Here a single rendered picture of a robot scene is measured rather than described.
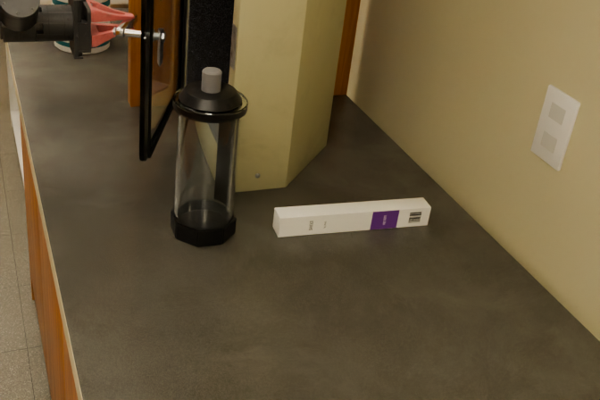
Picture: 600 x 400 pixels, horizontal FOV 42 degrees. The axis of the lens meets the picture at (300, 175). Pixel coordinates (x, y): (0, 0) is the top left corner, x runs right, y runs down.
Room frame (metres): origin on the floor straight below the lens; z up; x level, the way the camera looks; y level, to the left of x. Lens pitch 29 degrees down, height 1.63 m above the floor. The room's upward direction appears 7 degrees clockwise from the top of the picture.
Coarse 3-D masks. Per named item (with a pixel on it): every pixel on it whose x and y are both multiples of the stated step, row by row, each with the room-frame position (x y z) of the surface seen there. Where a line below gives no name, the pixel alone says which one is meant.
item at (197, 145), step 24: (192, 120) 0.99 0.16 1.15; (240, 120) 1.04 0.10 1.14; (192, 144) 1.00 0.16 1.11; (216, 144) 1.00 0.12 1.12; (192, 168) 1.00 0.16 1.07; (216, 168) 1.00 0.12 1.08; (192, 192) 1.00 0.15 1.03; (216, 192) 1.01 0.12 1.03; (192, 216) 1.00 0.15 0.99; (216, 216) 1.01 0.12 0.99
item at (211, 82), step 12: (204, 72) 1.04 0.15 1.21; (216, 72) 1.04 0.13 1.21; (192, 84) 1.06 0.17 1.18; (204, 84) 1.03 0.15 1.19; (216, 84) 1.03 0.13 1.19; (228, 84) 1.07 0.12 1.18; (180, 96) 1.03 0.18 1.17; (192, 96) 1.02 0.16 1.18; (204, 96) 1.02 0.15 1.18; (216, 96) 1.02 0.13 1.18; (228, 96) 1.03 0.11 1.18; (240, 96) 1.05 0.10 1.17; (204, 108) 1.00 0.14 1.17; (216, 108) 1.00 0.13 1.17; (228, 108) 1.01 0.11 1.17
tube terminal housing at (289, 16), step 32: (256, 0) 1.18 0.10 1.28; (288, 0) 1.20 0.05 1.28; (320, 0) 1.27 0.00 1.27; (256, 32) 1.18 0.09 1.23; (288, 32) 1.20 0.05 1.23; (320, 32) 1.28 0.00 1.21; (256, 64) 1.18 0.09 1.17; (288, 64) 1.20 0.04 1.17; (320, 64) 1.30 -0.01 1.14; (256, 96) 1.18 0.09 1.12; (288, 96) 1.21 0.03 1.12; (320, 96) 1.33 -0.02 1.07; (256, 128) 1.18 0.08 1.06; (288, 128) 1.21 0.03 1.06; (320, 128) 1.35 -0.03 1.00; (256, 160) 1.19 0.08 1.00; (288, 160) 1.21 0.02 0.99
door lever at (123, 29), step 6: (132, 12) 1.26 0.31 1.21; (120, 24) 1.19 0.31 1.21; (126, 24) 1.20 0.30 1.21; (132, 24) 1.23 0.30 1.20; (114, 30) 1.18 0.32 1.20; (120, 30) 1.17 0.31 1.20; (126, 30) 1.18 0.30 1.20; (132, 30) 1.18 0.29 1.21; (138, 30) 1.18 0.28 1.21; (120, 36) 1.17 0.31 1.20; (126, 36) 1.18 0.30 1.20; (132, 36) 1.18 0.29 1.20; (138, 36) 1.18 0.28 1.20
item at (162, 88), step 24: (144, 0) 1.14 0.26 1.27; (168, 0) 1.30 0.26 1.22; (144, 24) 1.14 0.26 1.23; (168, 24) 1.31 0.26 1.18; (144, 48) 1.14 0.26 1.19; (168, 48) 1.31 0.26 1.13; (144, 72) 1.14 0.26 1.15; (168, 72) 1.32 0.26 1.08; (144, 96) 1.14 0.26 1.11; (168, 96) 1.33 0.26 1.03; (144, 120) 1.14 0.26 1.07
